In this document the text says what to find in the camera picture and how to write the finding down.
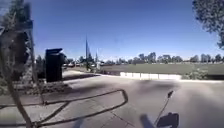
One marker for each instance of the tall narrow tree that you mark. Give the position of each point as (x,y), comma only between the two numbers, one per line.
(86,53)

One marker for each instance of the row of trees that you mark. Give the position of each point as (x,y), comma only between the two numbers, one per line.
(150,58)

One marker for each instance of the white low fence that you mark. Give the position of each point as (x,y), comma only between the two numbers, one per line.
(150,76)

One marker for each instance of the grey paved path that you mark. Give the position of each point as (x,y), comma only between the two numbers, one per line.
(150,96)

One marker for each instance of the grass field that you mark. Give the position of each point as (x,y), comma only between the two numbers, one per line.
(166,68)

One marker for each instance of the black bin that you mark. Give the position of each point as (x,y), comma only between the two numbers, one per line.
(53,65)

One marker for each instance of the robot's own part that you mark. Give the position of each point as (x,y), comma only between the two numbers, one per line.
(145,122)

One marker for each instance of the mulch bed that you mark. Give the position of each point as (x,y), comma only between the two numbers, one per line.
(33,88)

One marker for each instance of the bush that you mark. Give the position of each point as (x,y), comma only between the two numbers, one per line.
(196,74)

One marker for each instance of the dark tree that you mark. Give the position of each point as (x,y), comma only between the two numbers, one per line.
(16,33)

